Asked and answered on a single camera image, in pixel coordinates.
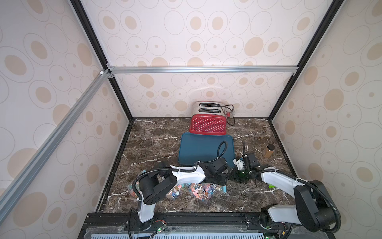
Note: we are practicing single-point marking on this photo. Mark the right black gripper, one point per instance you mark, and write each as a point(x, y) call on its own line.
point(243, 174)

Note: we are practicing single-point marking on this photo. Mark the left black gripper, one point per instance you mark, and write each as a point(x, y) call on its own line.
point(224, 180)

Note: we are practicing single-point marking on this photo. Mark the teal rectangular tray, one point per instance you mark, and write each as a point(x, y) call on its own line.
point(198, 147)

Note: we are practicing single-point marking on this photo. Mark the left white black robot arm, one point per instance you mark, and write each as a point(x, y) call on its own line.
point(153, 185)

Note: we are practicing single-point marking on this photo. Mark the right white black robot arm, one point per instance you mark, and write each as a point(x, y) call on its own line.
point(314, 208)

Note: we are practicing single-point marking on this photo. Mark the brown bottle black cap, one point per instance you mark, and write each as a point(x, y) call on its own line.
point(268, 151)

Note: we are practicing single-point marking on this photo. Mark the red polka dot toaster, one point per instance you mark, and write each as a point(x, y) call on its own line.
point(208, 118)

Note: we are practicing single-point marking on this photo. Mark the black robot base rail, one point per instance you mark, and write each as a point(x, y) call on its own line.
point(194, 226)

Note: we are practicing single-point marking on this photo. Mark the horizontal aluminium frame bar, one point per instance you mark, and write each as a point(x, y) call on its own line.
point(204, 69)

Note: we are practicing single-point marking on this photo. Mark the left slanted aluminium frame bar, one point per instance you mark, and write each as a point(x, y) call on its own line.
point(30, 171)

